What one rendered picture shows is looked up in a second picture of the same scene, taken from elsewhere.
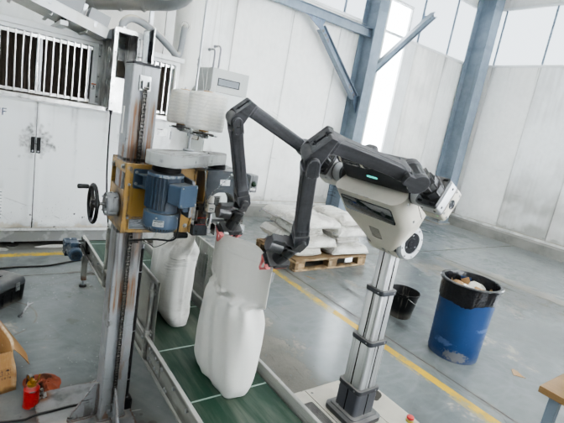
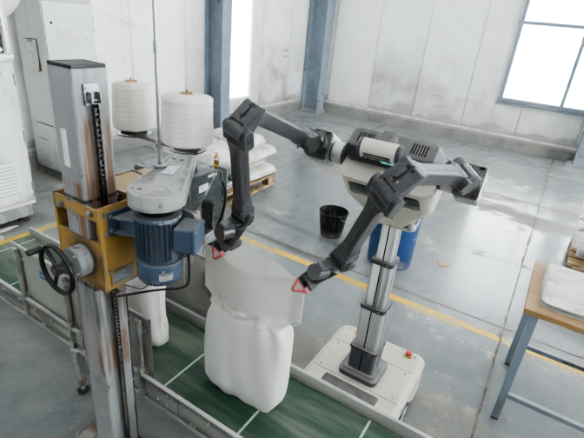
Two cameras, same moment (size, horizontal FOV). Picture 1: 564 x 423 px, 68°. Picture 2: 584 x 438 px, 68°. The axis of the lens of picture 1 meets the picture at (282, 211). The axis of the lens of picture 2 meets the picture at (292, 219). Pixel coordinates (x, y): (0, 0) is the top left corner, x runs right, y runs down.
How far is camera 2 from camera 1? 0.79 m
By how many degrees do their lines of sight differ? 25
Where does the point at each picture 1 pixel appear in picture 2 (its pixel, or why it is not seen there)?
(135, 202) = (115, 252)
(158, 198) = (162, 249)
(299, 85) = not seen: outside the picture
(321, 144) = (408, 183)
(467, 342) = (405, 250)
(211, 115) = (203, 128)
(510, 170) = (375, 49)
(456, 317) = not seen: hidden behind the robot
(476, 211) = (348, 96)
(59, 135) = not seen: outside the picture
